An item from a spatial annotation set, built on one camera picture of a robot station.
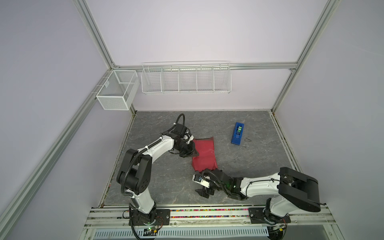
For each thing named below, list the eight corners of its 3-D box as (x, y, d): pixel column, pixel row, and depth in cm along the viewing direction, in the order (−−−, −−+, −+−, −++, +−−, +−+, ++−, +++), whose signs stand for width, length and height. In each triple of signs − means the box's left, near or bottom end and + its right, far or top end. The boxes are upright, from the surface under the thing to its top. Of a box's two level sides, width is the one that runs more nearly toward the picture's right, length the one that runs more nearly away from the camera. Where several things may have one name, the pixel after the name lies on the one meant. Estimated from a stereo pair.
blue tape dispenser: (230, 142, 104) (232, 137, 99) (234, 127, 113) (236, 121, 108) (239, 145, 103) (242, 139, 97) (242, 129, 112) (245, 123, 106)
